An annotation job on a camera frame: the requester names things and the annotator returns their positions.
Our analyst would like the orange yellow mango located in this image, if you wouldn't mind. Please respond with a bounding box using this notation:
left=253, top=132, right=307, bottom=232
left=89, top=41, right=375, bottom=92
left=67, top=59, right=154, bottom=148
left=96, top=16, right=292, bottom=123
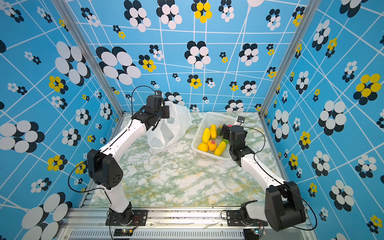
left=210, top=125, right=217, bottom=140

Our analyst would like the red orange fruit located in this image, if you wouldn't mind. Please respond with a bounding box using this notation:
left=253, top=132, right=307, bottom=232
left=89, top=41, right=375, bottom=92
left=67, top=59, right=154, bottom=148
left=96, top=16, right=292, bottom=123
left=207, top=140, right=217, bottom=152

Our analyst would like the white plastic bag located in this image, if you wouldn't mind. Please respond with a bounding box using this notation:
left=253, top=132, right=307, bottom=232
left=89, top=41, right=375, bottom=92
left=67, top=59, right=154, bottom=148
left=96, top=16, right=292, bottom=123
left=147, top=101, right=192, bottom=150

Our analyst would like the yellow fruit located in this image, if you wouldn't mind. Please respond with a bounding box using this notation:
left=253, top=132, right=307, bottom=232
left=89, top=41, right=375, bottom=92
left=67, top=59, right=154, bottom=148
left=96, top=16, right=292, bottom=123
left=198, top=143, right=209, bottom=152

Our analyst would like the green fruit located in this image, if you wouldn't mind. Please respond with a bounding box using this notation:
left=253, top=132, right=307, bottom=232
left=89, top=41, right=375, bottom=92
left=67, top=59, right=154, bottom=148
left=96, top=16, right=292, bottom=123
left=222, top=138, right=229, bottom=145

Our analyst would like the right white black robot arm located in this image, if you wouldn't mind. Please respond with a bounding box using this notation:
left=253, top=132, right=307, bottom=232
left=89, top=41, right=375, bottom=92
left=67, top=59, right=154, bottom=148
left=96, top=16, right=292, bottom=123
left=221, top=125, right=306, bottom=232

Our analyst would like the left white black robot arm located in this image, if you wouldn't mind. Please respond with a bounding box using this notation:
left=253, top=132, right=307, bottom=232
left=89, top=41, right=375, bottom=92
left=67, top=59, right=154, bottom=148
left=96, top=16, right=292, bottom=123
left=87, top=91, right=170, bottom=225

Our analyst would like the white plastic basket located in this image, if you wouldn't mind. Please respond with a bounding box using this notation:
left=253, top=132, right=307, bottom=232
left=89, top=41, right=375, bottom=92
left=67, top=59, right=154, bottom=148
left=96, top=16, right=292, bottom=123
left=191, top=112, right=237, bottom=160

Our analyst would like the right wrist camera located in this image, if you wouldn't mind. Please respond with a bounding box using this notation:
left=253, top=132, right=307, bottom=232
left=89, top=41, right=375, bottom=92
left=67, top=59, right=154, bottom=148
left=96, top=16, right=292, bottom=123
left=234, top=116, right=245, bottom=126

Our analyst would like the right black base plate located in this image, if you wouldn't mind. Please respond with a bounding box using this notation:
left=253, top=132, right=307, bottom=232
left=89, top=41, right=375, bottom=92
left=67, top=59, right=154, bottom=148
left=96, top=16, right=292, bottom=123
left=225, top=210, right=268, bottom=228

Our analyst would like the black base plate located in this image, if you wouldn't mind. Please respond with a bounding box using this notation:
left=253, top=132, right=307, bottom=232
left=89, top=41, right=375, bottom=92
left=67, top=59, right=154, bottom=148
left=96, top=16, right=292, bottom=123
left=106, top=209, right=149, bottom=227
left=225, top=210, right=268, bottom=228

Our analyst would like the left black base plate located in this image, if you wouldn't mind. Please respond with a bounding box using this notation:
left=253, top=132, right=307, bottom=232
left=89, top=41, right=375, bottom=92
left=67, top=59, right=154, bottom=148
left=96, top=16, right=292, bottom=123
left=106, top=209, right=149, bottom=227

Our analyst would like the aluminium front rail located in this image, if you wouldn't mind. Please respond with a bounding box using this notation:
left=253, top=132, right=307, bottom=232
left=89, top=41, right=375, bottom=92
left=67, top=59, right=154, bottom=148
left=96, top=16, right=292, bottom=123
left=57, top=207, right=317, bottom=240

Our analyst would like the left aluminium corner post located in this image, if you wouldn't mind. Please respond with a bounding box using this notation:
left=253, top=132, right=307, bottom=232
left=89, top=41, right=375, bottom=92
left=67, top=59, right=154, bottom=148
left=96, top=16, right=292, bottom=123
left=51, top=0, right=125, bottom=118

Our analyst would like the aluminium corner post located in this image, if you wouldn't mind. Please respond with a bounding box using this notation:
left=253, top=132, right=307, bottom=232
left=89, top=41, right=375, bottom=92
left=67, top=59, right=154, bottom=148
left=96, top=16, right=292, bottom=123
left=259, top=0, right=322, bottom=119
left=51, top=0, right=125, bottom=118

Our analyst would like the right aluminium corner post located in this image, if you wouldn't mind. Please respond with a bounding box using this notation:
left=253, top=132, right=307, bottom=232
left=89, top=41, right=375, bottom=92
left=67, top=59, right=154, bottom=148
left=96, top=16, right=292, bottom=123
left=259, top=0, right=322, bottom=119

